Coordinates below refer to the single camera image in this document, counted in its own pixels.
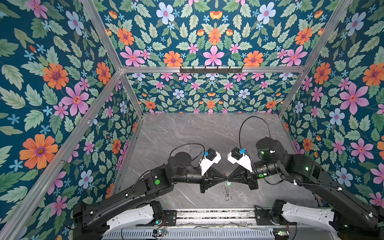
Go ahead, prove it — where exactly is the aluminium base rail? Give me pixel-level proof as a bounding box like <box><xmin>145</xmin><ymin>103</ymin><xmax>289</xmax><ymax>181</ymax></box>
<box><xmin>98</xmin><ymin>207</ymin><xmax>331</xmax><ymax>229</ymax></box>

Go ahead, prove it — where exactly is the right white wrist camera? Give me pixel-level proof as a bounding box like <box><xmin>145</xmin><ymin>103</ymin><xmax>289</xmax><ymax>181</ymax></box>
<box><xmin>227</xmin><ymin>147</ymin><xmax>253</xmax><ymax>173</ymax></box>

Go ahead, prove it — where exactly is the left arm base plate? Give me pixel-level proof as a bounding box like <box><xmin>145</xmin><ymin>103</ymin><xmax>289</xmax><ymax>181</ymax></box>
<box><xmin>149</xmin><ymin>210</ymin><xmax>178</xmax><ymax>227</ymax></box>

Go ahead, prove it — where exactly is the keyring with coloured keys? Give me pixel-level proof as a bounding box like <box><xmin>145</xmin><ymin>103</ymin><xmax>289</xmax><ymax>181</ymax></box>
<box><xmin>223</xmin><ymin>181</ymin><xmax>233</xmax><ymax>202</ymax></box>

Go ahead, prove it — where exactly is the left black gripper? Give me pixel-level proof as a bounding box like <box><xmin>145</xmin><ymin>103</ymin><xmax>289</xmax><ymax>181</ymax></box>
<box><xmin>174</xmin><ymin>165</ymin><xmax>233</xmax><ymax>193</ymax></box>

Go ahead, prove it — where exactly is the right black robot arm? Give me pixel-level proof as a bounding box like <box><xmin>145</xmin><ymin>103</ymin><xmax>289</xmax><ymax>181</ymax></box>
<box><xmin>228</xmin><ymin>137</ymin><xmax>384</xmax><ymax>240</ymax></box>

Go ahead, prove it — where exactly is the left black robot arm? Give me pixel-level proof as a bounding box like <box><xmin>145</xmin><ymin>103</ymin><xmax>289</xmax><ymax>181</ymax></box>
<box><xmin>73</xmin><ymin>149</ymin><xmax>227</xmax><ymax>240</ymax></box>

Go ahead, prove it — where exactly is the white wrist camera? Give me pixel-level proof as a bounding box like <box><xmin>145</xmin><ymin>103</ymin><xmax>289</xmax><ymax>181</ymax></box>
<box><xmin>200</xmin><ymin>148</ymin><xmax>222</xmax><ymax>176</ymax></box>
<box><xmin>227</xmin><ymin>147</ymin><xmax>253</xmax><ymax>173</ymax></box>

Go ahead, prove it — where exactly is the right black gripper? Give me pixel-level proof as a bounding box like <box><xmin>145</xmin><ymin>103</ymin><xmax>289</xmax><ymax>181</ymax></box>
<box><xmin>229</xmin><ymin>160</ymin><xmax>281</xmax><ymax>190</ymax></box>

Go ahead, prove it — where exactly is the camera cable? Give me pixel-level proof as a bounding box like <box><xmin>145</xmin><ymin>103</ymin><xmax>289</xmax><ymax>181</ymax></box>
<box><xmin>169</xmin><ymin>143</ymin><xmax>206</xmax><ymax>164</ymax></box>
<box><xmin>238</xmin><ymin>115</ymin><xmax>272</xmax><ymax>149</ymax></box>

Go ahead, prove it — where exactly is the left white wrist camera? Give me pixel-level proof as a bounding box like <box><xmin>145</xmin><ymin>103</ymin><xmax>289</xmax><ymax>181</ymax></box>
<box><xmin>200</xmin><ymin>148</ymin><xmax>222</xmax><ymax>176</ymax></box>

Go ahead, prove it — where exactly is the left camera cable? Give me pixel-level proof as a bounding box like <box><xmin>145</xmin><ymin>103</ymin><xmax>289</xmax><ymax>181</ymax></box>
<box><xmin>169</xmin><ymin>143</ymin><xmax>206</xmax><ymax>164</ymax></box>

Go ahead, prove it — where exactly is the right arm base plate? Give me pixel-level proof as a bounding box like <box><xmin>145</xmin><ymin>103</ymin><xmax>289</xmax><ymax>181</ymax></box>
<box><xmin>254</xmin><ymin>200</ymin><xmax>288</xmax><ymax>226</ymax></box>

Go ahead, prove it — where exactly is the right camera cable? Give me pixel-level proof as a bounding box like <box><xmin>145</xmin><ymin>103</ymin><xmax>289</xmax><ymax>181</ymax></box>
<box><xmin>238</xmin><ymin>115</ymin><xmax>272</xmax><ymax>149</ymax></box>

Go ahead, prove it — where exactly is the black hook rail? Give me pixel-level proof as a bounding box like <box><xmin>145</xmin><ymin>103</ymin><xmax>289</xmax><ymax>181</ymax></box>
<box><xmin>180</xmin><ymin>66</ymin><xmax>243</xmax><ymax>75</ymax></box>

